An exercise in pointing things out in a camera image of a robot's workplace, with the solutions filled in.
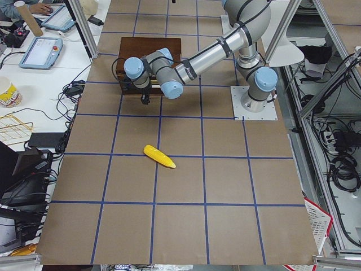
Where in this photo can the gold wire rack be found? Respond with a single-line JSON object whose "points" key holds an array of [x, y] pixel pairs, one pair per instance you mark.
{"points": [[14, 131]]}

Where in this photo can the popcorn paper cup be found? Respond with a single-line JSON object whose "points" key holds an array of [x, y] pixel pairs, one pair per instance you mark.
{"points": [[10, 97]]}

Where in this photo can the teach pendant tablet near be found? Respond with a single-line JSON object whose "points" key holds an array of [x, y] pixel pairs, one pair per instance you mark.
{"points": [[42, 53]]}

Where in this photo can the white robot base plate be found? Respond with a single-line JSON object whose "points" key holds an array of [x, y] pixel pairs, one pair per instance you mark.
{"points": [[245, 108]]}

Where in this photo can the white lamp shade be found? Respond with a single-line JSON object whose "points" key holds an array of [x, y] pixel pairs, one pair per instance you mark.
{"points": [[285, 53]]}

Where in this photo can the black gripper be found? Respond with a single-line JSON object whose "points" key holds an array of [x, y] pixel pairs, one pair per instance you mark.
{"points": [[145, 99]]}

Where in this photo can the black cloth item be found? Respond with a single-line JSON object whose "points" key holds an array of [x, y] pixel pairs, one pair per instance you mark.
{"points": [[317, 54]]}

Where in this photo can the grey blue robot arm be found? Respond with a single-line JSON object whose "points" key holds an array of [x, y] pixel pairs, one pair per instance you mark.
{"points": [[249, 20]]}

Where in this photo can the white red plastic basket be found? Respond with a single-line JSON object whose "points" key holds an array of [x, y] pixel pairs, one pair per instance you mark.
{"points": [[320, 222]]}

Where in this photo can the teach pendant tablet far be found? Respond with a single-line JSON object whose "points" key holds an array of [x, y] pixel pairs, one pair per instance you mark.
{"points": [[60, 20]]}

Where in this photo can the person hand on mouse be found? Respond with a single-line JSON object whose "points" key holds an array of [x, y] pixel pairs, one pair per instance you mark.
{"points": [[40, 8]]}

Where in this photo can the yellow toy corn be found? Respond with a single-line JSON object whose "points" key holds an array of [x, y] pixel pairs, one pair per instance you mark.
{"points": [[158, 156]]}

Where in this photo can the orange gold bottle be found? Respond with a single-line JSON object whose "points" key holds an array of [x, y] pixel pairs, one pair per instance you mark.
{"points": [[26, 250]]}

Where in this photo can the teach pendant tablet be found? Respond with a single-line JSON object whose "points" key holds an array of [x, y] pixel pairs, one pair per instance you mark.
{"points": [[60, 20], [42, 53]]}

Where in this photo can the black computer equipment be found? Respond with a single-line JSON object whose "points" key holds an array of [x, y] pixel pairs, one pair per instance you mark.
{"points": [[25, 176]]}

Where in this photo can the cardboard tube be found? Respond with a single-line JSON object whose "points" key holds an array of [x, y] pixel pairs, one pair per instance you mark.
{"points": [[27, 16]]}

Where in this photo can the aluminium frame post left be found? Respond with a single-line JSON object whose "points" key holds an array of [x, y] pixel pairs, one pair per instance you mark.
{"points": [[75, 9]]}

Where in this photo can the black red device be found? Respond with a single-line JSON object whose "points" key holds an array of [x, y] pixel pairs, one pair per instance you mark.
{"points": [[16, 39]]}

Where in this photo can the black power adapter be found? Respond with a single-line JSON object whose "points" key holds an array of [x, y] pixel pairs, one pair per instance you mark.
{"points": [[95, 21]]}

